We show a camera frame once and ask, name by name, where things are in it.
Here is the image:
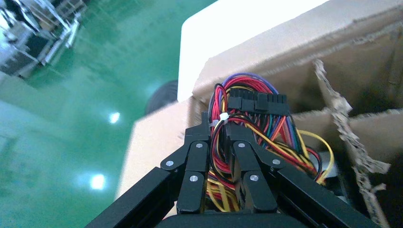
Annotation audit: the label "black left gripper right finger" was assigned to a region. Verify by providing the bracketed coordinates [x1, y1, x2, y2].
[225, 123, 378, 228]

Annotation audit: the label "colourful wire bundles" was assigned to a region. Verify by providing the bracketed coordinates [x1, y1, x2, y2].
[204, 72, 335, 213]

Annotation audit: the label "white metal stand legs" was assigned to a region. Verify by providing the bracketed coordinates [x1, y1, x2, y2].
[38, 17, 82, 67]

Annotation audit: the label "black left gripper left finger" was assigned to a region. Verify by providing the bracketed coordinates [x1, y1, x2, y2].
[85, 112, 211, 228]

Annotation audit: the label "cardboard grid divider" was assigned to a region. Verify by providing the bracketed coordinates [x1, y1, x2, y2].
[289, 58, 403, 228]

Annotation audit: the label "black round ribbed disc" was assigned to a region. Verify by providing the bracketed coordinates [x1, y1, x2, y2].
[144, 79, 179, 116]

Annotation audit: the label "dark equipment cart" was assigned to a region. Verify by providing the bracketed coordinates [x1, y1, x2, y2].
[0, 0, 64, 78]

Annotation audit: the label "brown cardboard box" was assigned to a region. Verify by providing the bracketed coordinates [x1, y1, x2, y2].
[115, 0, 403, 228]

